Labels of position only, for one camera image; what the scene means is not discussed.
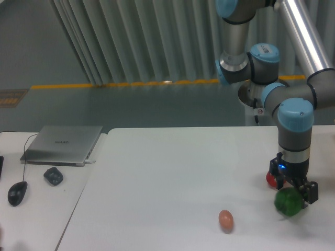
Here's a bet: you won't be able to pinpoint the white pleated curtain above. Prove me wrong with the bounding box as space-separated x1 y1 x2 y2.
48 0 335 87

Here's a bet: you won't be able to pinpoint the black cable on pedestal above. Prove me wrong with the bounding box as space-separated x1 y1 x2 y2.
253 98 261 127

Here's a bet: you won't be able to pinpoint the silver closed laptop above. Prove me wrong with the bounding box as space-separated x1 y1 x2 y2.
20 125 103 166

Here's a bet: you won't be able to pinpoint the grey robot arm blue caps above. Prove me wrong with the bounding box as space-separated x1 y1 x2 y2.
215 1 334 208

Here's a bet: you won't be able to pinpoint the brown egg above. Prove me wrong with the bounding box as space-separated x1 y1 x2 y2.
218 210 234 231

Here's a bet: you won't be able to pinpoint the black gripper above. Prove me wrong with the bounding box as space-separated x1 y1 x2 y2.
269 152 319 209

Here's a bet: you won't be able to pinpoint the red bell pepper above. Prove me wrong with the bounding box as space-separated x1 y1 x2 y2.
266 172 277 188

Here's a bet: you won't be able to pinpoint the green bell pepper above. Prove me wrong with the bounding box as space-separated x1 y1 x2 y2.
274 187 304 217

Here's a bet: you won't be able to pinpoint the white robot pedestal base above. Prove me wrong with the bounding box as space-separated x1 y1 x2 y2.
238 80 275 126

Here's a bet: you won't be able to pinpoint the black keyboard edge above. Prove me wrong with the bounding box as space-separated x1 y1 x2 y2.
0 156 4 179

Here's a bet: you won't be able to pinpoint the black mouse cable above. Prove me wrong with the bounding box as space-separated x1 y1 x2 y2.
21 133 39 182

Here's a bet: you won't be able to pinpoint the black open earbuds case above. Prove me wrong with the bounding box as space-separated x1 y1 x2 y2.
43 167 63 186

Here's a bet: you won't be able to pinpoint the black computer mouse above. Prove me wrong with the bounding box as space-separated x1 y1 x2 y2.
7 181 28 207

